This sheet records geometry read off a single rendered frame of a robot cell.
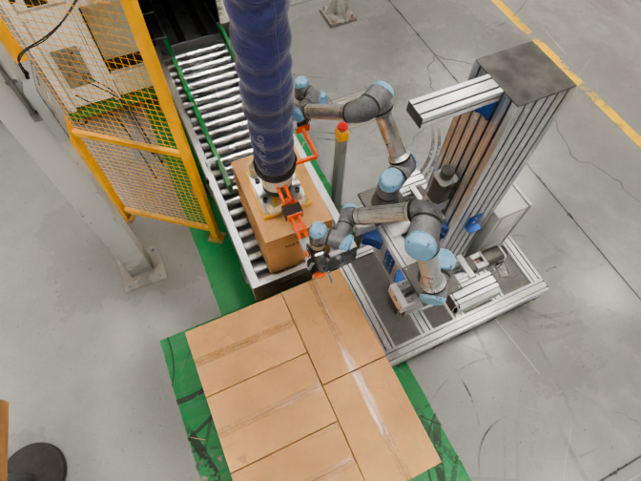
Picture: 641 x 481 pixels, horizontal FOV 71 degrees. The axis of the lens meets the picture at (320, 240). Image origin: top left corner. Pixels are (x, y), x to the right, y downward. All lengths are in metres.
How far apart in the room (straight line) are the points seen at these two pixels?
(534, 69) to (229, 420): 2.13
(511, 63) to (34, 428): 3.31
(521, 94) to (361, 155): 2.48
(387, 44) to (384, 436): 3.82
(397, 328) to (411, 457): 0.86
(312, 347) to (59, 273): 2.08
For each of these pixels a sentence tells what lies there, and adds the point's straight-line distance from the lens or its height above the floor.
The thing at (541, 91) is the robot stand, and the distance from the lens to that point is 1.76.
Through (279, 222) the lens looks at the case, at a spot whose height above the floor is 0.95.
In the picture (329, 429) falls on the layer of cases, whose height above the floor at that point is 0.54.
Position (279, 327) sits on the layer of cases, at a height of 0.54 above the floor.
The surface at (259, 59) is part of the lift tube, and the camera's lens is 1.83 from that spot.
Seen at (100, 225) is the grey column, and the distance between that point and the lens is 3.03.
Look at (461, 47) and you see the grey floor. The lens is 5.26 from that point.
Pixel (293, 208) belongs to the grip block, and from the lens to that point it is 2.39.
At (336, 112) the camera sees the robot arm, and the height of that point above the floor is 1.53.
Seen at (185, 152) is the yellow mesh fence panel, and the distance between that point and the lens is 2.76.
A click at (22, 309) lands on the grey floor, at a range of 3.89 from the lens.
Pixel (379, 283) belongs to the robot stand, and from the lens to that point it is 3.18.
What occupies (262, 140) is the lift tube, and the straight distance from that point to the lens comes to 2.17.
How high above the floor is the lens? 3.10
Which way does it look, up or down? 61 degrees down
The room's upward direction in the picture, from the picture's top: 2 degrees clockwise
